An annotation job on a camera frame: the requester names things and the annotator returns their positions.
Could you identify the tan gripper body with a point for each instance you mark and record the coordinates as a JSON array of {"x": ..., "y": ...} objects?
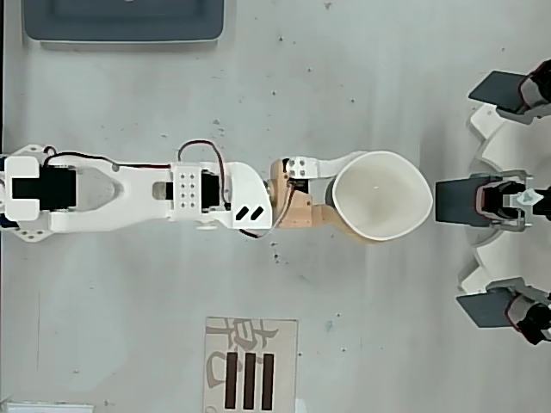
[{"x": 297, "y": 207}]

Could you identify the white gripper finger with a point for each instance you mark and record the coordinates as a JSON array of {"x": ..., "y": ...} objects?
[{"x": 320, "y": 168}]

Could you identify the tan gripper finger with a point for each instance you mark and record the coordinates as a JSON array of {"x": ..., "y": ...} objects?
[{"x": 327, "y": 216}]

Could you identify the white paper cup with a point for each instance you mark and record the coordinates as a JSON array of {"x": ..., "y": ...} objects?
[{"x": 379, "y": 193}]

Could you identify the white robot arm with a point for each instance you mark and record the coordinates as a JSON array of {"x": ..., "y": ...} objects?
[{"x": 138, "y": 189}]

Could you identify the dark grey valve paddle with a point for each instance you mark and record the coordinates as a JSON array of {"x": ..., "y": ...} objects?
[
  {"x": 484, "y": 307},
  {"x": 456, "y": 202},
  {"x": 497, "y": 90}
]

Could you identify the black red valve motor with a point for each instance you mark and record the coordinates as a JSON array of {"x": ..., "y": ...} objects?
[
  {"x": 536, "y": 90},
  {"x": 531, "y": 316},
  {"x": 501, "y": 200}
]

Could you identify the printed paper card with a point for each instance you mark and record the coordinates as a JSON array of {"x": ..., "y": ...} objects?
[{"x": 282, "y": 344}]

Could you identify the grey plastic tray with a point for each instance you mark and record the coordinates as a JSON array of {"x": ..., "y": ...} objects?
[{"x": 125, "y": 19}]

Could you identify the white flat box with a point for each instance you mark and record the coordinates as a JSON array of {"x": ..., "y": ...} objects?
[{"x": 47, "y": 408}]

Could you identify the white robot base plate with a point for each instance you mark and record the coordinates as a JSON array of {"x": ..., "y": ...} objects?
[{"x": 30, "y": 236}]

